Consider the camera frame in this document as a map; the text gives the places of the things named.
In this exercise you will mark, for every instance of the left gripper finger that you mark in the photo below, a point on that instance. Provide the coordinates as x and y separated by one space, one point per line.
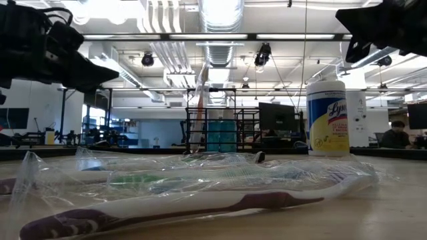
93 70
90 80

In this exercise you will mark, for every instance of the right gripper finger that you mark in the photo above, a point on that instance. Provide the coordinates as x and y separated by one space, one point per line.
363 12
367 29

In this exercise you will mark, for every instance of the pale green toothbrush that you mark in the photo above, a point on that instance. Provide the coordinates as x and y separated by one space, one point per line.
96 156

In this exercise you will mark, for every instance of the small teal mouthwash bottle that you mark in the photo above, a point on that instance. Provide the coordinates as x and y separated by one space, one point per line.
214 136
229 136

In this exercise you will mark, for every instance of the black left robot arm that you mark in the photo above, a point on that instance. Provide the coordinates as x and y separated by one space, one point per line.
2 98

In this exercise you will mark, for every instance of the black ceiling spotlight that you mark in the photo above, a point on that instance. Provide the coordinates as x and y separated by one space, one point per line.
147 60
385 60

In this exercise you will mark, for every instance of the yellow box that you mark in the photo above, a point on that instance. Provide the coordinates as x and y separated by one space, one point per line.
49 137

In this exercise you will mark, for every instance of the black computer monitor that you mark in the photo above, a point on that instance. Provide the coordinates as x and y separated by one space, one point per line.
277 120
417 116

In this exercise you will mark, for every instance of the Lysol wipes canister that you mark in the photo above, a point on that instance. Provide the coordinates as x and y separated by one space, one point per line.
327 126

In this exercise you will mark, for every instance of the person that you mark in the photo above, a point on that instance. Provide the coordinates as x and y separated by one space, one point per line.
396 137

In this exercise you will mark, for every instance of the long ceiling light bar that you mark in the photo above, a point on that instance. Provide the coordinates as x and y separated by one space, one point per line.
207 36

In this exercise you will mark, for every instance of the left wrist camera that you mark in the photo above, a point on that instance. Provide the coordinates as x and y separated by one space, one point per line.
66 36

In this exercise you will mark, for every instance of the black background station frame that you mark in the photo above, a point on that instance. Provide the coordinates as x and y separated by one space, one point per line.
62 113

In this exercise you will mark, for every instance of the black wall screen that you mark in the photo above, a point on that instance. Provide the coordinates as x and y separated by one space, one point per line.
15 118

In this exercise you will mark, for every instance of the black aluminium table frame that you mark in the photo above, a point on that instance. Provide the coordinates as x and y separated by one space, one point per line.
133 150

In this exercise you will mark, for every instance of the black overhead camera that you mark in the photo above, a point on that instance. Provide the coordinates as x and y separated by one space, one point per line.
263 53

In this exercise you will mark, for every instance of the silver ceiling air duct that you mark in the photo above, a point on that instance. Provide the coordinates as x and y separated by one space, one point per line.
221 20

